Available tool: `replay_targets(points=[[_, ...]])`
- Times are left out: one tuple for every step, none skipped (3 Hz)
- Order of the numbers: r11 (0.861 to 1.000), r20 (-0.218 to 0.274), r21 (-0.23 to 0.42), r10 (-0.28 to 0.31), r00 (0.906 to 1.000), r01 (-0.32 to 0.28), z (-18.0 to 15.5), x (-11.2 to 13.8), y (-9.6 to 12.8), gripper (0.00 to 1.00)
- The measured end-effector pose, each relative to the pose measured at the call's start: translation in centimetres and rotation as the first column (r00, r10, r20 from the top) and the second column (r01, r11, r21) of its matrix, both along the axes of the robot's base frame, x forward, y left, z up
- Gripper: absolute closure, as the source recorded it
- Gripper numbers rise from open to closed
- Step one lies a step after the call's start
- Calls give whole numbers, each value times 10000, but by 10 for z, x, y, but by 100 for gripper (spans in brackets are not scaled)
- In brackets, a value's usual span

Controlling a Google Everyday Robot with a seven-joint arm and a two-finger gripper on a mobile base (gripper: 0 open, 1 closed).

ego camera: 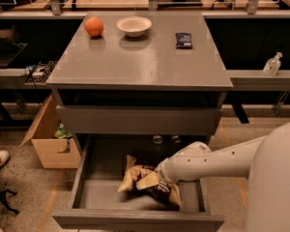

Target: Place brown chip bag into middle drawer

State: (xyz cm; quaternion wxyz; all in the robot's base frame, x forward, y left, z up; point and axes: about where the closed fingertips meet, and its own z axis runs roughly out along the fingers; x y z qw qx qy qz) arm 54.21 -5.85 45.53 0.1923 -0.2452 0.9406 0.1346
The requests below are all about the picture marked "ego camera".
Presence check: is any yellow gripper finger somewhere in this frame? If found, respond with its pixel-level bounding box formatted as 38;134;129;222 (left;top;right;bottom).
135;172;160;190

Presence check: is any brown and yellow chip bag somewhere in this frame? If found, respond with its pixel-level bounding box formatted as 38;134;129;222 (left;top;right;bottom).
118;155;183;208

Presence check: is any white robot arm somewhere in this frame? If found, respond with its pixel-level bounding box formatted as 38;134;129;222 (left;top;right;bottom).
136;123;290;232

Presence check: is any open grey middle drawer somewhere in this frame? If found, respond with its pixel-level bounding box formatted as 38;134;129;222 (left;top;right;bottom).
52;136;224;232

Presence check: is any closed grey upper drawer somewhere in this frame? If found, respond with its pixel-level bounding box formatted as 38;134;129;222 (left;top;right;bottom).
57;105;222;135

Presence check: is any grey drawer cabinet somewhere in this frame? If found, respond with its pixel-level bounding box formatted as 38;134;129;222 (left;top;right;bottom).
47;11;233;155

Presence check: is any cardboard box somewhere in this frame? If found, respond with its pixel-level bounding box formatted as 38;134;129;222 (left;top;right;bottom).
20;95;81;168

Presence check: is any green packet in box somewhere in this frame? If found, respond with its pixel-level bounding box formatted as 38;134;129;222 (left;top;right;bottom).
54;123;72;139

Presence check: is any dark blue snack packet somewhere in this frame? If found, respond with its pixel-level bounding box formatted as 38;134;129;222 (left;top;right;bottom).
176;33;192;49

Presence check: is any black floor stand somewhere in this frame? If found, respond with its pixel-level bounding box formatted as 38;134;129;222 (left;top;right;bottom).
0;188;19;215

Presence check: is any white paper bowl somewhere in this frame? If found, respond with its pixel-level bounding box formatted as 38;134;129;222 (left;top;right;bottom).
117;16;152;38

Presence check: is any black patterned box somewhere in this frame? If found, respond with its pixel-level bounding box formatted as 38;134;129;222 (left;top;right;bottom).
25;61;57;84

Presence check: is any orange fruit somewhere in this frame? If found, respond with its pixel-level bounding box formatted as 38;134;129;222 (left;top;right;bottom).
84;16;103;37

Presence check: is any clear sanitizer bottle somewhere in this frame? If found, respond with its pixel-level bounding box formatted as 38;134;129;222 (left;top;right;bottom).
263;52;282;76

